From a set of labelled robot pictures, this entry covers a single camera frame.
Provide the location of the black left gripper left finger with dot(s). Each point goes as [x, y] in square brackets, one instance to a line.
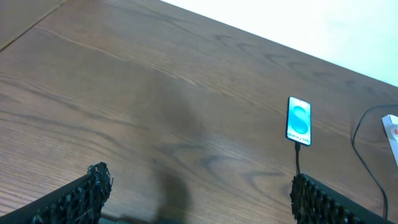
[80, 201]

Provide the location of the blue Galaxy smartphone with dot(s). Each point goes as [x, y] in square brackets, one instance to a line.
[299, 121]

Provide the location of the white power strip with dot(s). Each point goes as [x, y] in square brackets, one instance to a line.
[390, 126]

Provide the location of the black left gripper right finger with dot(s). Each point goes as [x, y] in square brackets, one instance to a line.
[314, 202]

